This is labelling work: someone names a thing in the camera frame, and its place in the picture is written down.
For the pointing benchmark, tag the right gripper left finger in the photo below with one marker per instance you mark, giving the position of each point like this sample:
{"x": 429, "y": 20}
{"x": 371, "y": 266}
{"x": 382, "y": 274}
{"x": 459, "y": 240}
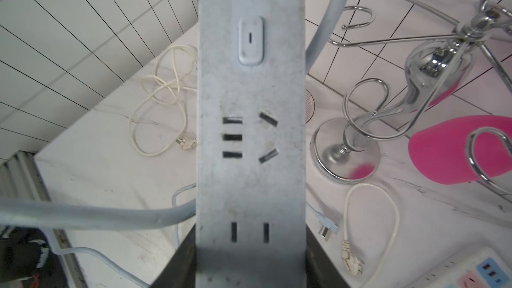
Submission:
{"x": 181, "y": 269}

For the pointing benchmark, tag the small clear glass bowl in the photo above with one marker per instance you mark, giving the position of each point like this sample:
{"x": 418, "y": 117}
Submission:
{"x": 309, "y": 106}

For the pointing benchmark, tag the pink wine glass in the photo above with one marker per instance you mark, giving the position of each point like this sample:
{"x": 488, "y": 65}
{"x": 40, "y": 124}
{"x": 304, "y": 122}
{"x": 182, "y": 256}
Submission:
{"x": 438, "y": 152}

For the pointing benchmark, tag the chrome wine glass rack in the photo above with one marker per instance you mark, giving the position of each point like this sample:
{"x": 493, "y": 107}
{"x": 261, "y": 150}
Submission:
{"x": 345, "y": 150}

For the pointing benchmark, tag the grey-blue power strip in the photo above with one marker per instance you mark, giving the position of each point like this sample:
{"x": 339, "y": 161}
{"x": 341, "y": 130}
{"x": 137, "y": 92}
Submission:
{"x": 250, "y": 226}

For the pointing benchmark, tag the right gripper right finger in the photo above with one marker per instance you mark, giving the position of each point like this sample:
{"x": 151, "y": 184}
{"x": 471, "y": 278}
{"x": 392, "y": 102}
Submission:
{"x": 320, "y": 271}

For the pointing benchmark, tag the white multicolour power strip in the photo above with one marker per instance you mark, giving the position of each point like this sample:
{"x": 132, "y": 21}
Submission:
{"x": 474, "y": 266}

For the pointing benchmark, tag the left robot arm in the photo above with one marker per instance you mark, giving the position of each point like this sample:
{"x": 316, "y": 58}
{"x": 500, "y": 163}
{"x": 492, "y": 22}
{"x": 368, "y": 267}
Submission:
{"x": 27, "y": 260}

